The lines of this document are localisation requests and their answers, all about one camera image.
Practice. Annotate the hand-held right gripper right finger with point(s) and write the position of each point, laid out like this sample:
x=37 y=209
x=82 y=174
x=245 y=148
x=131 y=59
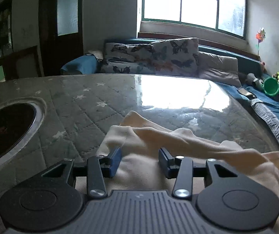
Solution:
x=164 y=163

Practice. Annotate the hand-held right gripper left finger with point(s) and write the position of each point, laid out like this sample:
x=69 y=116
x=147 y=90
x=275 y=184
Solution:
x=115 y=162

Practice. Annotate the cream sweater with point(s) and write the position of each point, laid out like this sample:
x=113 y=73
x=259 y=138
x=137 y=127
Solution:
x=144 y=151

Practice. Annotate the blue towel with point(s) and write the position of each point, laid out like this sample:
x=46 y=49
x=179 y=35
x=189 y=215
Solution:
x=81 y=64

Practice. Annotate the small beige cloth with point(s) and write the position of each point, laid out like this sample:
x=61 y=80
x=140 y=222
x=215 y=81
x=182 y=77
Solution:
x=94 y=54

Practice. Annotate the beige cushion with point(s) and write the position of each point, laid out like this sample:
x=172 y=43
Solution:
x=218 y=68

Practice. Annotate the round black induction cooktop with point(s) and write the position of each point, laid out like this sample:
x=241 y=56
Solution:
x=5 y=129

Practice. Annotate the grey patterned cloth strip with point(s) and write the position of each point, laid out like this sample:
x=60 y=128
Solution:
x=273 y=124

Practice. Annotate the grey plush toy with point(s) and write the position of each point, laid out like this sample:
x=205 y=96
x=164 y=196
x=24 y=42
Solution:
x=253 y=80

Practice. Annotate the blue sofa seat sheet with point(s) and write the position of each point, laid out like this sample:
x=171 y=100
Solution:
x=275 y=107

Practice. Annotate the dark wooden glass-panel door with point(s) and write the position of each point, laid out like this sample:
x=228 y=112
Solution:
x=49 y=48

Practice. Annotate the green plastic cup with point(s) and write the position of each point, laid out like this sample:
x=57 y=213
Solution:
x=271 y=87

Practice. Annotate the dark green sofa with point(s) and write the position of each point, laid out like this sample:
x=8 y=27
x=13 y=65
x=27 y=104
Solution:
x=246 y=56

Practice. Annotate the dark wooden console desk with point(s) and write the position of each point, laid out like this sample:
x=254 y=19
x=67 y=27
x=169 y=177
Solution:
x=20 y=53

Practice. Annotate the colourful pinwheel toy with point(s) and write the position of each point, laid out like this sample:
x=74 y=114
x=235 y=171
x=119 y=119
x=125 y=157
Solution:
x=260 y=36

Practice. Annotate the green-framed window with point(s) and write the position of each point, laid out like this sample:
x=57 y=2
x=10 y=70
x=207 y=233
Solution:
x=197 y=4

